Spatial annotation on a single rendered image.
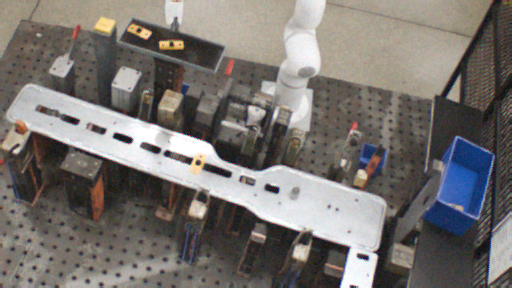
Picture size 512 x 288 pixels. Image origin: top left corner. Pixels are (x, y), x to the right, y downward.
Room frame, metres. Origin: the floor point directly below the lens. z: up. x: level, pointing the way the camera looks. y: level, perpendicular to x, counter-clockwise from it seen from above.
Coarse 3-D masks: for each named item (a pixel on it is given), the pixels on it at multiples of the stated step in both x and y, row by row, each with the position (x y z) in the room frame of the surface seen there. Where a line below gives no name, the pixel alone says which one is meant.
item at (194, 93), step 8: (192, 88) 1.39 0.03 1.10; (200, 88) 1.39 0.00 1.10; (192, 96) 1.35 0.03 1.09; (200, 96) 1.36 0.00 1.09; (192, 104) 1.35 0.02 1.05; (192, 112) 1.36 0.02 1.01; (184, 120) 1.36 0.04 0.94; (192, 120) 1.35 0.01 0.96; (184, 128) 1.36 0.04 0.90; (192, 128) 1.35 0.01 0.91; (192, 136) 1.36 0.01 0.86
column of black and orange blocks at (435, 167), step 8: (432, 168) 1.13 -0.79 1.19; (440, 168) 1.13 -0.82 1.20; (424, 176) 1.15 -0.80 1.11; (432, 176) 1.12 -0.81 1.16; (416, 184) 1.16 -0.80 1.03; (424, 184) 1.12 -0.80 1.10; (416, 192) 1.13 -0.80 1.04; (408, 200) 1.14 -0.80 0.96; (400, 208) 1.15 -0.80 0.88; (408, 208) 1.12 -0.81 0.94; (400, 216) 1.12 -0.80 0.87; (384, 232) 1.13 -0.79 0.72
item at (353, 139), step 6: (354, 132) 1.21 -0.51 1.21; (360, 132) 1.21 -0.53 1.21; (348, 138) 1.20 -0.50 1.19; (354, 138) 1.19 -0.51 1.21; (348, 144) 1.20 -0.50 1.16; (354, 144) 1.17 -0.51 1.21; (342, 150) 1.20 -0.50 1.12; (348, 150) 1.20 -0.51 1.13; (354, 150) 1.18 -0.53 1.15; (342, 156) 1.19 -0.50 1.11; (348, 156) 1.19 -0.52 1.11; (348, 162) 1.18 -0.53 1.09; (336, 168) 1.18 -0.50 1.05
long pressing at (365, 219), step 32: (32, 96) 1.32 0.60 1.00; (64, 96) 1.34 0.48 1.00; (32, 128) 1.18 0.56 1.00; (64, 128) 1.20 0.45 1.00; (128, 128) 1.25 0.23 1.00; (160, 128) 1.27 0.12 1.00; (128, 160) 1.12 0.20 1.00; (160, 160) 1.14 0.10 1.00; (224, 192) 1.05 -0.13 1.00; (256, 192) 1.07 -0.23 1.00; (288, 192) 1.08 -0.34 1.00; (320, 192) 1.10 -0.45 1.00; (352, 192) 1.12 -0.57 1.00; (288, 224) 0.96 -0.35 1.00; (320, 224) 0.98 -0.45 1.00; (352, 224) 0.99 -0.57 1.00
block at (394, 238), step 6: (396, 222) 1.02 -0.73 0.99; (396, 228) 1.00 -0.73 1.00; (390, 234) 1.00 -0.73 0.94; (396, 234) 0.97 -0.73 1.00; (384, 240) 1.02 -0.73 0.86; (390, 240) 0.97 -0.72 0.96; (396, 240) 0.95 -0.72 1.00; (384, 246) 0.99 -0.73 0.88; (390, 246) 0.94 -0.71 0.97; (378, 252) 0.99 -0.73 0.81; (384, 252) 0.95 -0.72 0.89; (378, 258) 0.96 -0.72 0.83
